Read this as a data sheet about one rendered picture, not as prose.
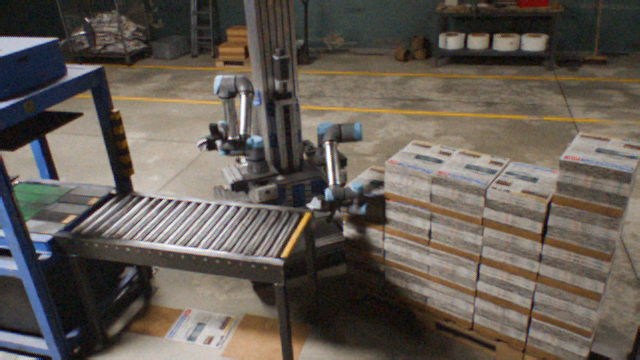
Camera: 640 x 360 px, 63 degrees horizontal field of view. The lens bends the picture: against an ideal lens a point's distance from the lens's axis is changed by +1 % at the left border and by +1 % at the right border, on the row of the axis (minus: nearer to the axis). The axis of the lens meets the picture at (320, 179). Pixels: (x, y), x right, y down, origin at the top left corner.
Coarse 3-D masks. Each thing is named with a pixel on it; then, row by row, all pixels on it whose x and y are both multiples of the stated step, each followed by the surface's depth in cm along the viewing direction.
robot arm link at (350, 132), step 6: (342, 126) 307; (348, 126) 307; (354, 126) 307; (360, 126) 308; (342, 132) 306; (348, 132) 306; (354, 132) 306; (360, 132) 306; (342, 138) 307; (348, 138) 307; (354, 138) 308; (360, 138) 308
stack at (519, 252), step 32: (352, 224) 322; (384, 224) 308; (416, 224) 294; (448, 224) 281; (352, 256) 334; (384, 256) 319; (416, 256) 302; (448, 256) 288; (512, 256) 266; (352, 288) 346; (416, 288) 313; (448, 288) 298; (480, 288) 285; (512, 288) 274; (416, 320) 323; (448, 320) 310; (480, 320) 294; (512, 320) 281; (512, 352) 290
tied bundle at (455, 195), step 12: (504, 168) 279; (432, 180) 275; (444, 180) 271; (456, 180) 267; (432, 192) 279; (444, 192) 274; (456, 192) 270; (468, 192) 266; (480, 192) 262; (432, 204) 281; (444, 204) 277; (456, 204) 272; (468, 204) 268; (480, 204) 265; (480, 216) 267
